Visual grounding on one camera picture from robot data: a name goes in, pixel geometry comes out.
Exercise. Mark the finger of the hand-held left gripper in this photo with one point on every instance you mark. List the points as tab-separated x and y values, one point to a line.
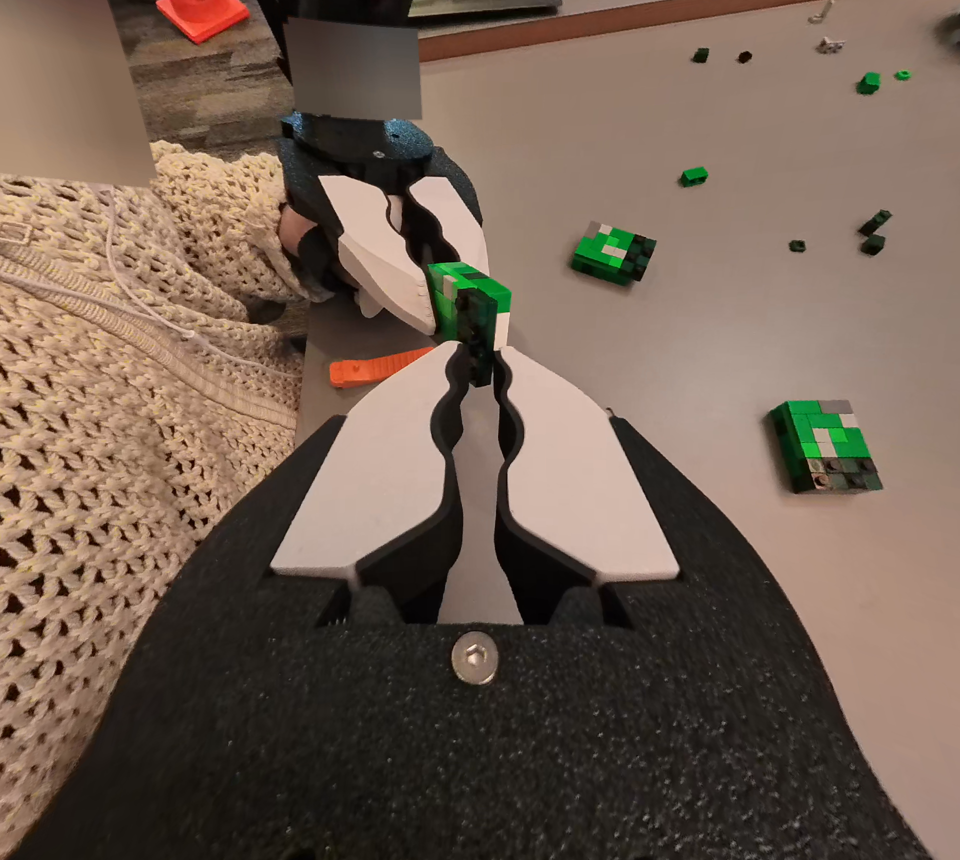
461	215
375	252

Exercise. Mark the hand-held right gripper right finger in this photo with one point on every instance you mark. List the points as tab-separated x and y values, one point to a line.
585	492

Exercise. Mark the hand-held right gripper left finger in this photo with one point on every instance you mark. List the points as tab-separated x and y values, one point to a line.
360	485

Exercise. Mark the green lego block assembly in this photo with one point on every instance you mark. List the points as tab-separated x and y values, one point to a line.
465	290

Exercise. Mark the person's left forearm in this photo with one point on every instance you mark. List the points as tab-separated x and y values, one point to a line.
217	237

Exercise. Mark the flat green lego panel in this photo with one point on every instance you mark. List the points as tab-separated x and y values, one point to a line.
607	252
817	440

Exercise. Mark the bright green lego brick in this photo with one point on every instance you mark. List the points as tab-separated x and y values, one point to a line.
868	84
694	177

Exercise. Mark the grey lego piece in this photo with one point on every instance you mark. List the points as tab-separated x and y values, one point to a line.
830	45
821	12

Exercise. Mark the person's left hand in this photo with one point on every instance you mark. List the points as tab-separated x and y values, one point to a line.
291	230

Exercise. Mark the orange brick separator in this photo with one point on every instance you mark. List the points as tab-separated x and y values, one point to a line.
367	370

